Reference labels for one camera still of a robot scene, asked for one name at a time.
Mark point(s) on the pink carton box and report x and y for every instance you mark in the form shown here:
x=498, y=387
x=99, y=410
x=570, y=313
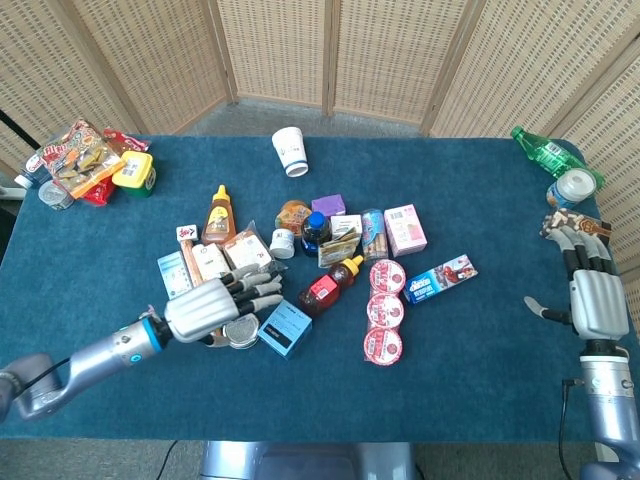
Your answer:
x=406, y=231

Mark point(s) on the red flat snack pack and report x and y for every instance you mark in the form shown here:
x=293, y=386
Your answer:
x=101, y=192

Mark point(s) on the wafer roll can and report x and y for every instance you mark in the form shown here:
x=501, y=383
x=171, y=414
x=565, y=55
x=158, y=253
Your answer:
x=375, y=235

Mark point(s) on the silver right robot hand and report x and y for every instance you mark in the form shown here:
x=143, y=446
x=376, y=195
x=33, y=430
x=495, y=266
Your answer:
x=600, y=305

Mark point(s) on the red round food cup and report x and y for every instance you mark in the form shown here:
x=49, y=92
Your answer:
x=388, y=276
x=383, y=347
x=385, y=311

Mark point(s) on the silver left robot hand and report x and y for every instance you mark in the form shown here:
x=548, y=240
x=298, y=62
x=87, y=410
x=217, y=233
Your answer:
x=200, y=310

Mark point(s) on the brown chocolate snack pack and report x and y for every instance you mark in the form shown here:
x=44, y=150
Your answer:
x=590, y=224

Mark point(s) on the blue small box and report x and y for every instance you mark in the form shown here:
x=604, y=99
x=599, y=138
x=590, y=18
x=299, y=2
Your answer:
x=285, y=330

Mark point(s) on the packed sandwich bread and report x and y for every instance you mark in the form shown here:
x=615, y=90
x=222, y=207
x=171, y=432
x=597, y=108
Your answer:
x=247, y=250

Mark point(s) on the purple small box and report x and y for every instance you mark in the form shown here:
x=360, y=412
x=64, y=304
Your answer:
x=329, y=205

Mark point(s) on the blue toothpaste box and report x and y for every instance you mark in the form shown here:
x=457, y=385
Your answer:
x=440, y=280

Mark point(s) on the blue table cloth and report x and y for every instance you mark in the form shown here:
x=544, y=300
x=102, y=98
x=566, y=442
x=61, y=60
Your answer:
x=320, y=390

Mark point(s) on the white block red print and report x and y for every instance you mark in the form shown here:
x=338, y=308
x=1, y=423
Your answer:
x=186, y=232

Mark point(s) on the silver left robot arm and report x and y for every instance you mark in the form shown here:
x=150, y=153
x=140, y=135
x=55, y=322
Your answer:
x=90, y=357

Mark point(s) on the white snack packet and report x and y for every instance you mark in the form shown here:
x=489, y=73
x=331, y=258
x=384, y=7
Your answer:
x=210, y=260

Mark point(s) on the blue can white lid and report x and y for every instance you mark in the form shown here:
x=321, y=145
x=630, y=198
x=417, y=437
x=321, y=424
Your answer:
x=572, y=190

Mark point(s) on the orange sausage stick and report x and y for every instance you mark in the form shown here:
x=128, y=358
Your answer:
x=190, y=262

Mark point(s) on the dark bottle blue cap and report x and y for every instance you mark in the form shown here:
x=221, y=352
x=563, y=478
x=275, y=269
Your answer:
x=316, y=235

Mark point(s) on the small white box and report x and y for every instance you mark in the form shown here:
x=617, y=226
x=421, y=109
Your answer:
x=346, y=225

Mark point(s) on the wicker screen panel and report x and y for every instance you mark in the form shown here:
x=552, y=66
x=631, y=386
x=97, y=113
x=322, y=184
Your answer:
x=525, y=65
x=275, y=50
x=400, y=55
x=615, y=150
x=50, y=65
x=160, y=55

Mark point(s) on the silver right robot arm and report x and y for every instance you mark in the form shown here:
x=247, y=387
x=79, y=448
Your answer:
x=610, y=400

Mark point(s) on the grey tin can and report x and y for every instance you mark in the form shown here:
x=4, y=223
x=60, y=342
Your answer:
x=54, y=196

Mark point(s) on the brown sauce squeeze bottle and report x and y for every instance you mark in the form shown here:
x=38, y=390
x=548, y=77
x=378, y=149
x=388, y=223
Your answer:
x=219, y=220

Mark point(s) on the large colourful snack bag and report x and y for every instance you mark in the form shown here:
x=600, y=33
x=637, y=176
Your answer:
x=80, y=155

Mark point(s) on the white paper cup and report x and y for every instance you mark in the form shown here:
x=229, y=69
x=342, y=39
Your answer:
x=291, y=150

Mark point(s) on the green plastic bottle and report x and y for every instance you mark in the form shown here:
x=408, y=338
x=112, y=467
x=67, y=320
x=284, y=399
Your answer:
x=550, y=152

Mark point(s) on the red sauce squeeze bottle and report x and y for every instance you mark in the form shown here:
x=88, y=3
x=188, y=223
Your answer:
x=327, y=290

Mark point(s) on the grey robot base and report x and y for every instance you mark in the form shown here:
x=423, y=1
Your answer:
x=305, y=460

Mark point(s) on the green tub yellow lid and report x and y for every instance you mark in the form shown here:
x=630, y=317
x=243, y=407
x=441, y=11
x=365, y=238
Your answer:
x=135, y=175

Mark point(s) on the small white jar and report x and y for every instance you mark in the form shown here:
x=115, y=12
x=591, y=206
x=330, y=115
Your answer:
x=282, y=245

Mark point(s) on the red snack wrapper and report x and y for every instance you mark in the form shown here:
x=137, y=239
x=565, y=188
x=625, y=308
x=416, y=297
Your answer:
x=127, y=140

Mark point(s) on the round silver tin can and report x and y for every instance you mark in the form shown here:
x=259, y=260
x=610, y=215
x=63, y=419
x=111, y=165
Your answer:
x=241, y=332

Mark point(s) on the light blue packet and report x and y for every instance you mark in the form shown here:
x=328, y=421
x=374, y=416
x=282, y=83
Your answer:
x=174, y=275

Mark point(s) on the orange jelly cup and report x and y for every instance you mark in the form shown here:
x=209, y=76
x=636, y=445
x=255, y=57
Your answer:
x=292, y=214

